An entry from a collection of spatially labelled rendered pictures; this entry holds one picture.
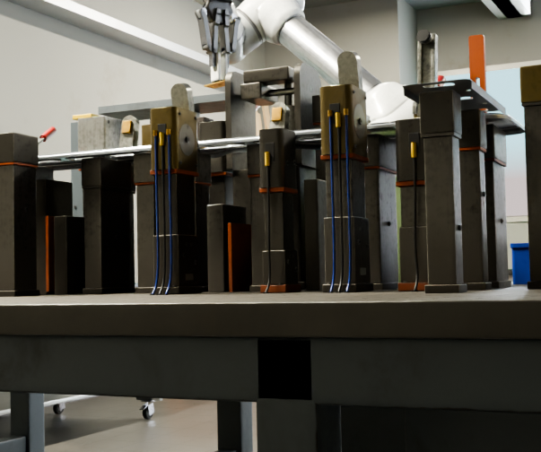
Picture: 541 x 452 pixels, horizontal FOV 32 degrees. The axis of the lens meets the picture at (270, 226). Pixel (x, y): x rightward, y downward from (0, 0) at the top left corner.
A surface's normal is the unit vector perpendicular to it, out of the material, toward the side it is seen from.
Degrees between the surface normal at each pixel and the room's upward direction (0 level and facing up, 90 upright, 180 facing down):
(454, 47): 90
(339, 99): 90
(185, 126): 90
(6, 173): 90
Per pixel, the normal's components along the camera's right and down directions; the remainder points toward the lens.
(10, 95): 0.90, -0.04
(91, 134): -0.41, -0.04
